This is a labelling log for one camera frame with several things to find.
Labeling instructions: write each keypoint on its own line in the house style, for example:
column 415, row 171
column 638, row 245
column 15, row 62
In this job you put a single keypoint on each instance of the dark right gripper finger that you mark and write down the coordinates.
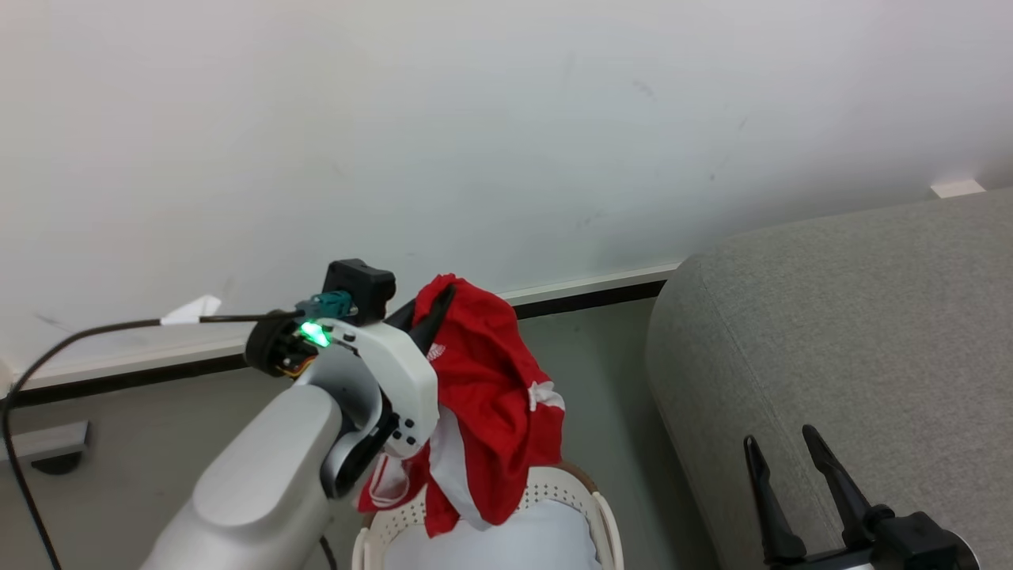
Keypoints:
column 835, row 483
column 768, row 507

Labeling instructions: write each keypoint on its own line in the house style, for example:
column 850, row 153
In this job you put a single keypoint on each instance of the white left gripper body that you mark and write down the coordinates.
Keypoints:
column 400, row 372

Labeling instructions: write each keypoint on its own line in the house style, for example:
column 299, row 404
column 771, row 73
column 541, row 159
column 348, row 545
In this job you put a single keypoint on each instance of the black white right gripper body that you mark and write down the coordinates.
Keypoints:
column 910, row 546

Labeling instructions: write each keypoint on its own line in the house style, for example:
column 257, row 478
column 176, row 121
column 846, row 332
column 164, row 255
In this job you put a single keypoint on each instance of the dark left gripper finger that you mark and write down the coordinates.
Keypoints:
column 434, row 321
column 396, row 317

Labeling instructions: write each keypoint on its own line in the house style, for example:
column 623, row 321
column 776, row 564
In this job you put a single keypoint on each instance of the red white garment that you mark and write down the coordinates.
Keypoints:
column 491, row 380

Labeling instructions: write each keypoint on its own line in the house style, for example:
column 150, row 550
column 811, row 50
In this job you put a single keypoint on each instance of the white plastic laundry basket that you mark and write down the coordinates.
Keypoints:
column 589, row 507

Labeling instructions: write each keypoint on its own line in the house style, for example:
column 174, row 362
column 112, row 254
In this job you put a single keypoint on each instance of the grey fabric sofa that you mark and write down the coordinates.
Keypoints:
column 855, row 332

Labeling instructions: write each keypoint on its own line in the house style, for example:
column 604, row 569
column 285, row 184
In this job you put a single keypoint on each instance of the white black baseboard strip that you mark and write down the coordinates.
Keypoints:
column 589, row 290

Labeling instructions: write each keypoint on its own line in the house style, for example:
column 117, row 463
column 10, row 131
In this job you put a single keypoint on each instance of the white tape tag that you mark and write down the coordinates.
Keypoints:
column 194, row 310

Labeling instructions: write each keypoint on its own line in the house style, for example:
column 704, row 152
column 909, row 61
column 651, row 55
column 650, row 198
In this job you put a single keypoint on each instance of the light blue cloth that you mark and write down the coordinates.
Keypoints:
column 538, row 542

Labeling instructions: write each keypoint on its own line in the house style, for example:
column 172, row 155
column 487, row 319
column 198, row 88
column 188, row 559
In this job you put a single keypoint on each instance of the black caster wheel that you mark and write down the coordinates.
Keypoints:
column 57, row 465

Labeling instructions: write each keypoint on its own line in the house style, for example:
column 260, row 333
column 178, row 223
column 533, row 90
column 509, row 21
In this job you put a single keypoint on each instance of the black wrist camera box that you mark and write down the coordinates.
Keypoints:
column 360, row 289

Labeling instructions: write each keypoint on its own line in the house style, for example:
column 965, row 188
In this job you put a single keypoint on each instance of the small white wall block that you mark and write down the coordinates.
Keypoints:
column 957, row 188

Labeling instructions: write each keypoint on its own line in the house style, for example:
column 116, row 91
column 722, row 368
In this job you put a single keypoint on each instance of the grey metal frame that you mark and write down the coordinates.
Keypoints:
column 47, row 440

